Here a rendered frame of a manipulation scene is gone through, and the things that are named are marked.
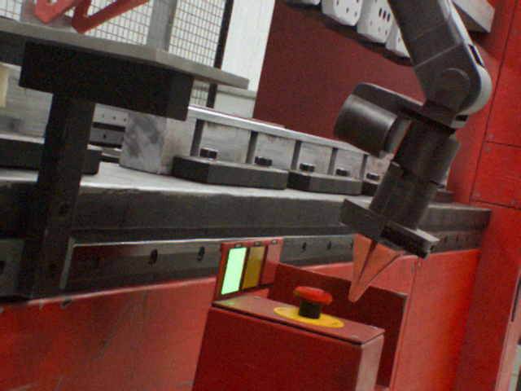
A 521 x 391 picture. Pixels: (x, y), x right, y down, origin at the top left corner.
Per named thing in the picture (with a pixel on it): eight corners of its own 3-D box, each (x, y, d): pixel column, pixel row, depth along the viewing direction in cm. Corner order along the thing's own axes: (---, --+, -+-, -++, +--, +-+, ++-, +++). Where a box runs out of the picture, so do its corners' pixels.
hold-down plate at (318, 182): (307, 191, 177) (311, 174, 176) (278, 186, 179) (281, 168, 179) (360, 196, 204) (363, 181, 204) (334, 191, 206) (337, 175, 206)
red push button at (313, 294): (321, 331, 106) (328, 295, 106) (282, 320, 107) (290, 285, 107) (330, 326, 110) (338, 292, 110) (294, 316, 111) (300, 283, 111)
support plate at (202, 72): (155, 61, 81) (158, 48, 81) (-130, 6, 91) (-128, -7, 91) (247, 90, 98) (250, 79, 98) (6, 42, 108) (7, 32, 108)
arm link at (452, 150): (461, 132, 111) (470, 136, 116) (401, 104, 113) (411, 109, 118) (431, 192, 112) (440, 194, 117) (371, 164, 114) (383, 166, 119)
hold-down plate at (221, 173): (204, 184, 140) (209, 161, 139) (168, 176, 142) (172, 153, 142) (286, 190, 167) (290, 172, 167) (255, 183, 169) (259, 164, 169)
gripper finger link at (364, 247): (339, 287, 121) (376, 213, 120) (397, 318, 119) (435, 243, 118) (325, 292, 114) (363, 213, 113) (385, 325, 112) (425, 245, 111)
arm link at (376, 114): (474, 76, 108) (488, 80, 116) (371, 31, 112) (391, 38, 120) (419, 184, 110) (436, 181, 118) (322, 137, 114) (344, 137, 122)
